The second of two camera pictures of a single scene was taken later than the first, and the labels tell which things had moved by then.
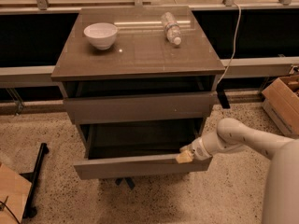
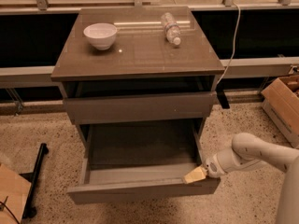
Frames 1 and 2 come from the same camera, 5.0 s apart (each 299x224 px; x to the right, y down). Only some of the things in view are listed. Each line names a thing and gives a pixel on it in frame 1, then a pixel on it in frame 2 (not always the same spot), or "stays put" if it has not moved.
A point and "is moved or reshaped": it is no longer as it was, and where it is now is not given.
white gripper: x=198 y=149 → x=212 y=168
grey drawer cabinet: x=140 y=83 stays put
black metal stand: x=32 y=177 stays put
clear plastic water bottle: x=172 y=28 stays put
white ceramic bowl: x=101 y=34 stays put
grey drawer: x=135 y=148 is moved or reshaped
